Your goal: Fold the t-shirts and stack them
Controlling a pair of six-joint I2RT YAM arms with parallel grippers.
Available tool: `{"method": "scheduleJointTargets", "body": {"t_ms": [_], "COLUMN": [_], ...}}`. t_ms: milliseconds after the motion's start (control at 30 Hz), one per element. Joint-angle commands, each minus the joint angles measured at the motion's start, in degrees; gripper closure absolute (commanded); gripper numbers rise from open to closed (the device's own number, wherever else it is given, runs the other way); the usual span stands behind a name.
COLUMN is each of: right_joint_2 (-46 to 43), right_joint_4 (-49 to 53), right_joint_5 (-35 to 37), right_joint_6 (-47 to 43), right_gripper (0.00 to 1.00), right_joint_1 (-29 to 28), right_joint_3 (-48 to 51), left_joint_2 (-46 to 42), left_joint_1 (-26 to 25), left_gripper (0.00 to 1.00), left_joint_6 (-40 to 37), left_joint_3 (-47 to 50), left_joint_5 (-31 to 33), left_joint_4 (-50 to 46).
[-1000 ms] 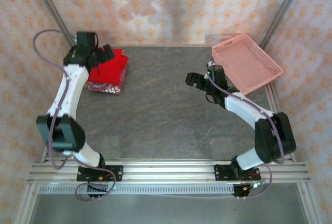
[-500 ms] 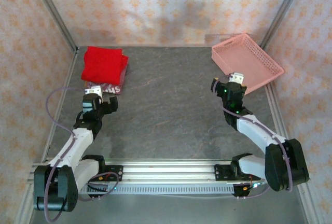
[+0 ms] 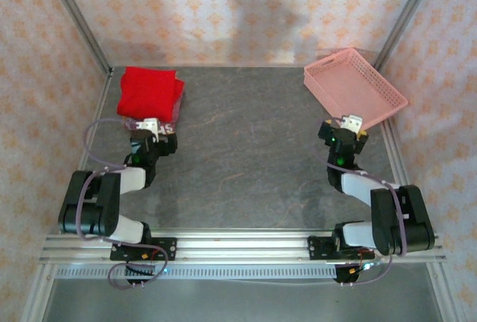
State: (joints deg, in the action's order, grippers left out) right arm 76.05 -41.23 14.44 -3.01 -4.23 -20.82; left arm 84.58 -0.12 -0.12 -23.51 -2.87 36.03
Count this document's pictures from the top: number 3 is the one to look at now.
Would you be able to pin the red t-shirt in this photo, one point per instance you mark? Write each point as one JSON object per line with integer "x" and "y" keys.
{"x": 149, "y": 91}

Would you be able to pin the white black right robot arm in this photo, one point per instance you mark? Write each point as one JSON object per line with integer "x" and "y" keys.
{"x": 398, "y": 221}

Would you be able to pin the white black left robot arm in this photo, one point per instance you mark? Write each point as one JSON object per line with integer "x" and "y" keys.
{"x": 104, "y": 202}

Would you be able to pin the maroon printed folded t-shirt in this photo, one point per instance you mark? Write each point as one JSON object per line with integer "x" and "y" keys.
{"x": 168, "y": 128}

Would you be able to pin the pink plastic basket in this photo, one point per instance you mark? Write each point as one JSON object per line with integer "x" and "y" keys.
{"x": 354, "y": 87}

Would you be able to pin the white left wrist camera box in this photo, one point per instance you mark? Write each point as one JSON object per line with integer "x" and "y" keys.
{"x": 148, "y": 124}

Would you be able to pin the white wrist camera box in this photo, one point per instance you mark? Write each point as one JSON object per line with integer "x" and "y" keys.
{"x": 352, "y": 122}
{"x": 148, "y": 124}

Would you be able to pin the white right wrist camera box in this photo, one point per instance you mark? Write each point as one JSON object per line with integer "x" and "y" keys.
{"x": 352, "y": 122}

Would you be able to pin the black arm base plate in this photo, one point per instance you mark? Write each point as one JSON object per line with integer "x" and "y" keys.
{"x": 167, "y": 249}
{"x": 320, "y": 249}

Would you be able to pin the black under-rail bracket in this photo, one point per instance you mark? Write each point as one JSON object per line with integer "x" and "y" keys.
{"x": 139, "y": 273}
{"x": 344, "y": 275}

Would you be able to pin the aluminium mounting rail beam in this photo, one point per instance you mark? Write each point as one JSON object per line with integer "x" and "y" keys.
{"x": 242, "y": 247}

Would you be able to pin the aluminium frame post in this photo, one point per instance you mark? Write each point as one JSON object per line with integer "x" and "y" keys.
{"x": 408, "y": 16}
{"x": 78, "y": 20}

